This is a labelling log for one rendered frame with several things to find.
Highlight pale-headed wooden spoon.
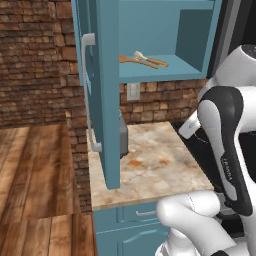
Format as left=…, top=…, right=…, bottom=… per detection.
left=133, top=50, right=170, bottom=68

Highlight blue drawer front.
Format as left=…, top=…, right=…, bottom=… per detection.
left=117, top=201, right=162, bottom=225

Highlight brown wooden spoon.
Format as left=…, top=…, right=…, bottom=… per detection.
left=119, top=54, right=160, bottom=70

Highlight grey toaster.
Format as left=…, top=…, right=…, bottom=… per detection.
left=119, top=110, right=130, bottom=160

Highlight blue open wall cabinet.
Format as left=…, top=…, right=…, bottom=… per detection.
left=118, top=0, right=223, bottom=85

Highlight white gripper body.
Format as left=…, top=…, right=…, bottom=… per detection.
left=177, top=111, right=203, bottom=140

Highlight dark grey range hood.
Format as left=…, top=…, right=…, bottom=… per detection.
left=206, top=0, right=256, bottom=79

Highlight white wall outlet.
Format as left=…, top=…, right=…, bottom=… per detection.
left=126, top=82, right=141, bottom=102

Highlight grey cabinet door handle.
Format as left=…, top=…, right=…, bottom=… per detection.
left=81, top=32, right=103, bottom=154

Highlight grey drawer handle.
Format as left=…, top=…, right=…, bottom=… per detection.
left=135, top=209, right=158, bottom=217

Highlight black hob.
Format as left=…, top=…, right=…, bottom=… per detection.
left=171, top=121, right=256, bottom=235

